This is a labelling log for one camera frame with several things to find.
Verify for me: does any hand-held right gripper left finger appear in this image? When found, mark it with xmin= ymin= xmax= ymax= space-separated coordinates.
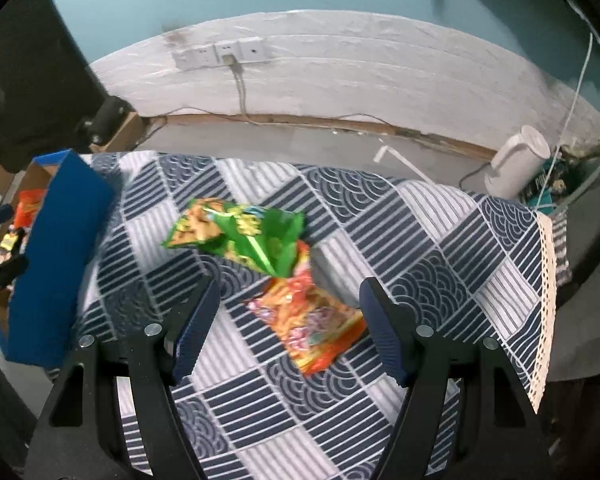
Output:
xmin=27 ymin=276 xmax=222 ymax=480

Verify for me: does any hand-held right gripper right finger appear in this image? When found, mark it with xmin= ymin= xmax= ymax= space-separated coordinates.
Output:
xmin=358 ymin=276 xmax=556 ymax=480

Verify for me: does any black and yellow snack packet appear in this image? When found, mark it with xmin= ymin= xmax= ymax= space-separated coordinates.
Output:
xmin=0 ymin=230 xmax=28 ymax=266

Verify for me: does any orange snack bag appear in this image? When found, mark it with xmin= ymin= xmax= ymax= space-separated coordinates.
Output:
xmin=12 ymin=189 xmax=48 ymax=231

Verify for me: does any blue cardboard box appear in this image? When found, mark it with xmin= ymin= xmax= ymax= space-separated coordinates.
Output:
xmin=0 ymin=150 xmax=116 ymax=368

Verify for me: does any red snack bag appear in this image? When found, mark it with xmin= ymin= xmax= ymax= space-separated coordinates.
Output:
xmin=242 ymin=241 xmax=368 ymax=377

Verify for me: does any green snack bag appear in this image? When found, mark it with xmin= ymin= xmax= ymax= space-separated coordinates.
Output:
xmin=161 ymin=197 xmax=306 ymax=277

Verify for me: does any navy patterned tablecloth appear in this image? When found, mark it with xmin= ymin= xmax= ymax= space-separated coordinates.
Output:
xmin=72 ymin=151 xmax=573 ymax=480

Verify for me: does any dark flat panel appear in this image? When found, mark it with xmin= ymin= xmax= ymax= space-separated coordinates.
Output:
xmin=0 ymin=0 xmax=113 ymax=173

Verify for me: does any brown cardboard piece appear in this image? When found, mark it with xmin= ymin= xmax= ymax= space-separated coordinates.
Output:
xmin=90 ymin=112 xmax=147 ymax=153

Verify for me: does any white paper strip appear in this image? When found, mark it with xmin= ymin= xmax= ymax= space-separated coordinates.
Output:
xmin=374 ymin=146 xmax=433 ymax=183

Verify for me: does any dark printed box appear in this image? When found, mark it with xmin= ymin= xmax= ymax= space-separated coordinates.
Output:
xmin=524 ymin=157 xmax=568 ymax=211

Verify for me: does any white electric kettle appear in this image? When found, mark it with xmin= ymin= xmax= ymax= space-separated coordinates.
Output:
xmin=482 ymin=125 xmax=551 ymax=200

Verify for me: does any wooden baseboard strip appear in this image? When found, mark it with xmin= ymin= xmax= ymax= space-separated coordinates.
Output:
xmin=145 ymin=114 xmax=498 ymax=161

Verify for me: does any white plug with cable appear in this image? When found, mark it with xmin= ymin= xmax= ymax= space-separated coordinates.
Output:
xmin=223 ymin=54 xmax=248 ymax=116

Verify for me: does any white wall socket strip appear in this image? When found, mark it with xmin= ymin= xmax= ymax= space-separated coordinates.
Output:
xmin=239 ymin=37 xmax=272 ymax=63

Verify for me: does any thin white cord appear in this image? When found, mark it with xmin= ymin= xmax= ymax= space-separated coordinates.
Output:
xmin=537 ymin=35 xmax=593 ymax=206

